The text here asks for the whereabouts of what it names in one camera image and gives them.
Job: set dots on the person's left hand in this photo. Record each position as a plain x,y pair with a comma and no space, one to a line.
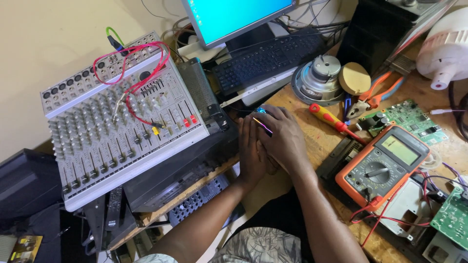
248,160

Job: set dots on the person's right hand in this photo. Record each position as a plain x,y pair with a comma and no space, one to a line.
287,140

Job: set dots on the person's right fingers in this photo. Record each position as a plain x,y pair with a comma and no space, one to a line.
275,115

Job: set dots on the person's left fingers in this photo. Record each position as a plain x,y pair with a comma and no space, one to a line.
248,131

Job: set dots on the black lit computer mouse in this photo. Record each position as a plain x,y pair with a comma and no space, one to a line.
266,128

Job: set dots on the silver speaker driver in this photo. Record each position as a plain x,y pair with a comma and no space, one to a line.
318,80

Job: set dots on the black computer keyboard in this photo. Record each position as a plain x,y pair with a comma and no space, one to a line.
267,60

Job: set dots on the red and yellow screwdriver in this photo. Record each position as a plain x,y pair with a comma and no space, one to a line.
334,122

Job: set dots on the dark textured metal casing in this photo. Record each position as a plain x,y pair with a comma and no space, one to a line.
199,91

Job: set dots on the black flat device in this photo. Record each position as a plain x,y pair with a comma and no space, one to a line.
338,157

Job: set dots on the black amplifier unit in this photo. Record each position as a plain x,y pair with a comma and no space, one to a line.
182,171

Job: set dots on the black grille panel device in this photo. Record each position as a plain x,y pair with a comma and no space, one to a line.
199,199

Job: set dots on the round wooden disc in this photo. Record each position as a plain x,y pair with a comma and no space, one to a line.
354,78

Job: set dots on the white box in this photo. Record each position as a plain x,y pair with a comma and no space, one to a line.
199,51

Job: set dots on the orange and blue pliers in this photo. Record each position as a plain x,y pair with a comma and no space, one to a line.
376,93

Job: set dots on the computer monitor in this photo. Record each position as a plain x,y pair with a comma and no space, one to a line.
234,18

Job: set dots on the patterned grey garment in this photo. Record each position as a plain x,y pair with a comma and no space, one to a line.
256,246

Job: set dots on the orange digital multimeter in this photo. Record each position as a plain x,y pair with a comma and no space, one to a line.
384,164

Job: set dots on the green circuit board with capacitors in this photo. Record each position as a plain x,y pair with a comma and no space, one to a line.
409,118

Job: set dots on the silver heat sink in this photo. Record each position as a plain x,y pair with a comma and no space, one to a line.
401,64

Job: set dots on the grey audio mixer console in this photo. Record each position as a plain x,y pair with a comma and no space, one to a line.
109,128

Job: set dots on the red multimeter lead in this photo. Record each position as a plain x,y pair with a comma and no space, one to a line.
384,215

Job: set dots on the black remote control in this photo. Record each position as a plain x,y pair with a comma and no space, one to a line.
114,210

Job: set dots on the white metal chassis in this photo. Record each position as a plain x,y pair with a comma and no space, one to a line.
407,208

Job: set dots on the clear tape roll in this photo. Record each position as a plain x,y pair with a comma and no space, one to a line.
433,160

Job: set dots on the white lamp bulb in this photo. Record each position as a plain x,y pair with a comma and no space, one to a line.
444,49

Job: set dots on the green bare circuit board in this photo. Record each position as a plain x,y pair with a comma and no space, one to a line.
453,219

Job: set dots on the black box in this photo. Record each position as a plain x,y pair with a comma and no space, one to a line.
25,182

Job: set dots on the yellow printed packet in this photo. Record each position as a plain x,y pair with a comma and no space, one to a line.
25,249

